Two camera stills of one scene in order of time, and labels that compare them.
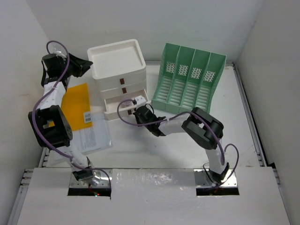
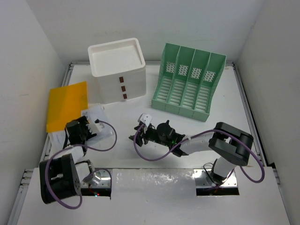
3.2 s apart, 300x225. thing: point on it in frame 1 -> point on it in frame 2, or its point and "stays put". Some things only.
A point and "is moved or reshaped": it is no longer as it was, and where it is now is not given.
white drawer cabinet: (119, 70) is moved or reshaped
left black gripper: (82, 67) -> (82, 122)
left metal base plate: (105, 175) stays put
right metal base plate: (202, 181) stays put
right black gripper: (138, 121) -> (145, 131)
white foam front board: (153, 196) stays put
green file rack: (186, 79) stays put
